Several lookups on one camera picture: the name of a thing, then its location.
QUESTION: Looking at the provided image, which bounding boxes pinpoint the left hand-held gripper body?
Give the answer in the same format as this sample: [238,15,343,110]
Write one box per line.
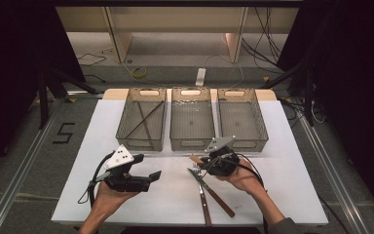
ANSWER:
[93,144,152,193]

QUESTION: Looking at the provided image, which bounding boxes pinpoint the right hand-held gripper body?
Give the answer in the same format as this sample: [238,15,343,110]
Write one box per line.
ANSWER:
[204,136,241,176]

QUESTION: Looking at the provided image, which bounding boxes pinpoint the wooden-handled knives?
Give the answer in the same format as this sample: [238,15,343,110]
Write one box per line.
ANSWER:
[187,168,237,218]

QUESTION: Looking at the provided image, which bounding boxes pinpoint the grey translucent plastic bin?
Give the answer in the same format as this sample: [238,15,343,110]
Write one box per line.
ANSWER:
[115,87,168,152]
[169,87,216,152]
[217,88,270,153]

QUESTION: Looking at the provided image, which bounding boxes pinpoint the dark brown chopstick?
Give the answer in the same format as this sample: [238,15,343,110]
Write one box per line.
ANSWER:
[125,100,165,140]
[137,101,153,141]

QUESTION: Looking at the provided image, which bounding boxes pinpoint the person's right hand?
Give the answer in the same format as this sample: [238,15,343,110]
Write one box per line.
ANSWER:
[217,158,266,196]

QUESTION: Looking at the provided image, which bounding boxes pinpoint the person's left hand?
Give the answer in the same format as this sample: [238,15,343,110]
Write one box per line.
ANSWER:
[92,181,139,218]

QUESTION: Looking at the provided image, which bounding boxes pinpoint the white power strip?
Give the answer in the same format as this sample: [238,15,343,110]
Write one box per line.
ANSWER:
[195,67,207,88]

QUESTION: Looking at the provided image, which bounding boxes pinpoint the yellow tape roll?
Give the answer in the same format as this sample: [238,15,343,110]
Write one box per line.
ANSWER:
[131,66,148,79]

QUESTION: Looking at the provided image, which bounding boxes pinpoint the black metal stand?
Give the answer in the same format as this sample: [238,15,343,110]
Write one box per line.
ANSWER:
[261,59,317,127]
[37,66,99,130]

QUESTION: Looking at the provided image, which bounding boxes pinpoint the beige shelf unit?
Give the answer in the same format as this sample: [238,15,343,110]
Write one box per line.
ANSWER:
[55,6,300,64]

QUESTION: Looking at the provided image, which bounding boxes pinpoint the black curtain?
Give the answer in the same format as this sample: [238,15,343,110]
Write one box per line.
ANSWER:
[276,0,374,225]
[0,0,86,183]

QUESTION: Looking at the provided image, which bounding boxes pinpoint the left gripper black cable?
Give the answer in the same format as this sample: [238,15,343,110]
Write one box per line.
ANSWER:
[77,151,115,209]

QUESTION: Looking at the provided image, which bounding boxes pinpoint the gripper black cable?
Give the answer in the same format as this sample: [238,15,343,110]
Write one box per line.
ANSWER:
[232,152,271,234]
[77,151,115,209]

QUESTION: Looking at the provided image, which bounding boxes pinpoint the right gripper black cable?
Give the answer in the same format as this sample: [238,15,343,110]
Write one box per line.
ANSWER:
[232,152,271,234]

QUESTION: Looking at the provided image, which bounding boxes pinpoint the thin white floor cable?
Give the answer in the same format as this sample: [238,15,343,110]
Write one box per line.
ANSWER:
[120,60,168,90]

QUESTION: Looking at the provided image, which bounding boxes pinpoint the white power strip cable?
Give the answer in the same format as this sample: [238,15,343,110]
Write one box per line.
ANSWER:
[204,53,245,89]

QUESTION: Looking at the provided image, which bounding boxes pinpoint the thin black floor cable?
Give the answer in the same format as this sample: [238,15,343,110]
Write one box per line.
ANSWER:
[75,53,108,67]

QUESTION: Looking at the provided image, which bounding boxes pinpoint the aluminium floor rail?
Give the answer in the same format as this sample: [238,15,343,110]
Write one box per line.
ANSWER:
[297,113,371,234]
[0,97,61,234]

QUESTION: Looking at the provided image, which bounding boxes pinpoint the bundle of black cables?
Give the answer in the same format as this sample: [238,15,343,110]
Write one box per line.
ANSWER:
[241,6,284,75]

